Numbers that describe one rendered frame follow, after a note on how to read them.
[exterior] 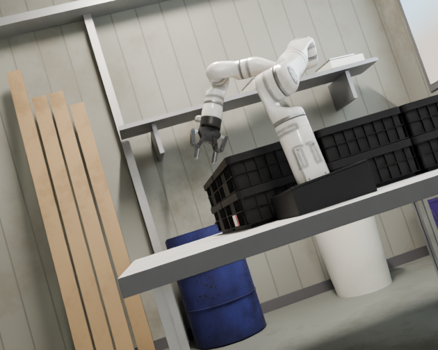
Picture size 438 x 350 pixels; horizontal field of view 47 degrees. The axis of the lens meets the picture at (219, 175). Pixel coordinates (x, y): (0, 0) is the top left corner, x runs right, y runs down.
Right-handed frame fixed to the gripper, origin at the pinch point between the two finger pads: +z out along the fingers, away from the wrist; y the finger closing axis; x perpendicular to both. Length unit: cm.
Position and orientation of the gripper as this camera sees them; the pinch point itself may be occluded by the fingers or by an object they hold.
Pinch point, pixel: (205, 157)
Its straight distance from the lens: 178.8
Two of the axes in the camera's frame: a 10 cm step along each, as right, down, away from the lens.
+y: 9.5, 1.9, 2.6
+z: -1.4, 9.7, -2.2
